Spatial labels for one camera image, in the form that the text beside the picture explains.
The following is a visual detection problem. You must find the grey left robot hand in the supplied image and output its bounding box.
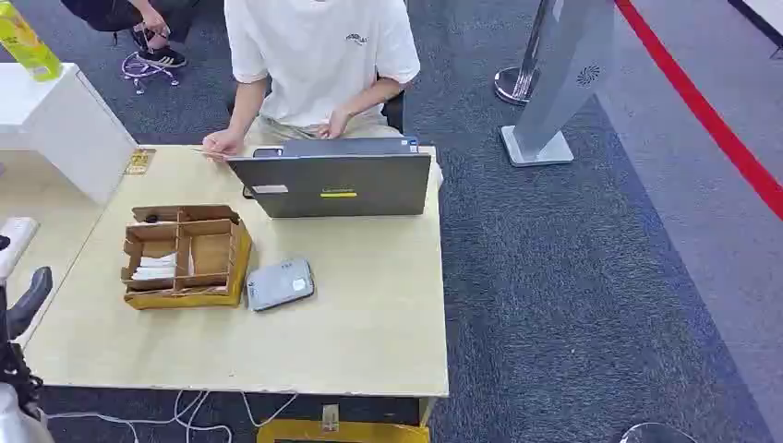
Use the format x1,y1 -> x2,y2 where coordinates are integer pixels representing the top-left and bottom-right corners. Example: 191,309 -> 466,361
5,266 -> 54,341

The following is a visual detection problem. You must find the black office chair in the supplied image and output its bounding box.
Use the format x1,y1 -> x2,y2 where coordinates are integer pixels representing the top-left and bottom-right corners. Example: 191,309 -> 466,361
380,90 -> 407,135

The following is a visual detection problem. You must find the person's left hand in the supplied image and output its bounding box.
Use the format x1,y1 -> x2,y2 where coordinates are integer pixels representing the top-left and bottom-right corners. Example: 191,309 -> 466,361
317,110 -> 351,141

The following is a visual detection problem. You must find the white card stack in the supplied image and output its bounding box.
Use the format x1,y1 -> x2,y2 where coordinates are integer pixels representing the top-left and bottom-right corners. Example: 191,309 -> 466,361
130,253 -> 179,283

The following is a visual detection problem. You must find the yellow-green carton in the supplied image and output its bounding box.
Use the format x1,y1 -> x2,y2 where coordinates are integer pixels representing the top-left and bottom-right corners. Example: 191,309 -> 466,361
0,0 -> 65,84

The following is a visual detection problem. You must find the white cable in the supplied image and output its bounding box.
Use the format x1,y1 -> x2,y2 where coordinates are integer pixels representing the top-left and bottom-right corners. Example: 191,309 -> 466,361
44,389 -> 299,443

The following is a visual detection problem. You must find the purple chair base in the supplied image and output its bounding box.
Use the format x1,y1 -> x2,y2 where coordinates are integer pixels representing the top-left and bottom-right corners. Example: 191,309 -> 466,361
119,51 -> 182,97

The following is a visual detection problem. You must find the wooden card box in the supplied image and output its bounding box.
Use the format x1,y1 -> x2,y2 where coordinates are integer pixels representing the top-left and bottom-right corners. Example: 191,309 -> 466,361
119,204 -> 254,312

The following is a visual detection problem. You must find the chrome stanchion post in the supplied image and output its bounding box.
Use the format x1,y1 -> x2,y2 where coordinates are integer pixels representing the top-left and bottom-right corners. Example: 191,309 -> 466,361
493,0 -> 553,107

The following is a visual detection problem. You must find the white cabinet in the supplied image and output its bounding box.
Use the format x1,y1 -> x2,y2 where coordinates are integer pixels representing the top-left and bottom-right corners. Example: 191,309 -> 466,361
0,62 -> 139,207

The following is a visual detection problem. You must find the small metal desk latch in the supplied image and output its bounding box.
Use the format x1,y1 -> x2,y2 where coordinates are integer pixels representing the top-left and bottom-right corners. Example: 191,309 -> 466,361
320,403 -> 342,435

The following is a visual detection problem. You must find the grey laptop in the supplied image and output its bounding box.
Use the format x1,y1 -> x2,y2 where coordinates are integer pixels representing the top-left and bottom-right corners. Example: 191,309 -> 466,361
227,137 -> 434,220

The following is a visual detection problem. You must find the yellow box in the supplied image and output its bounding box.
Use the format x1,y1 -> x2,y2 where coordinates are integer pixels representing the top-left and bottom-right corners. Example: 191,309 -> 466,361
256,418 -> 432,443

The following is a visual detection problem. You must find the person's hand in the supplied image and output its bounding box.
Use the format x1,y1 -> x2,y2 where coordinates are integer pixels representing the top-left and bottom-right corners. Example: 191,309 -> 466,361
201,128 -> 246,164
317,110 -> 351,141

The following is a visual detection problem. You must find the seated person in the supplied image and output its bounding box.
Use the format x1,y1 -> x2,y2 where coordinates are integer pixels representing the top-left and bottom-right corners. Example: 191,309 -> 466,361
201,0 -> 423,164

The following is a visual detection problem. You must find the grey kiosk stand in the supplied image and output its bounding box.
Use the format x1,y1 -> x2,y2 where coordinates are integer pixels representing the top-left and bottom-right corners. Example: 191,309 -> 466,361
500,0 -> 617,169

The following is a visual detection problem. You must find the chrome stanchion base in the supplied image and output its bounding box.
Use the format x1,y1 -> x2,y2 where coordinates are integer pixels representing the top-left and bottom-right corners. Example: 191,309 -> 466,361
619,422 -> 700,443

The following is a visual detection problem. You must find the person in dark shoes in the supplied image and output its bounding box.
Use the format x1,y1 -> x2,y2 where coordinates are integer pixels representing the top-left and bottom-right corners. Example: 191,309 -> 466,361
59,0 -> 202,69

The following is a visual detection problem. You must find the gold desk sticker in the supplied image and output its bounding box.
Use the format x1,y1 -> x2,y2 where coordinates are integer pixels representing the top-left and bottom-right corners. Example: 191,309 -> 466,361
123,148 -> 157,176

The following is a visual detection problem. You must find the red floor tape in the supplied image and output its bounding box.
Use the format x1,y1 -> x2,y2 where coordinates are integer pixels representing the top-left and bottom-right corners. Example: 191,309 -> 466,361
614,0 -> 783,222

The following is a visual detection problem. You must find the person's right hand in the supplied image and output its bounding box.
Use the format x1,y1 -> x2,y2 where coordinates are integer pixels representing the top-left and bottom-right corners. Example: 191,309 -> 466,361
201,128 -> 246,164

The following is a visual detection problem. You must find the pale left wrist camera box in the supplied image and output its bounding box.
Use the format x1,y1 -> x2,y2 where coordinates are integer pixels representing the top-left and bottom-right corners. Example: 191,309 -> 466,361
0,216 -> 41,283

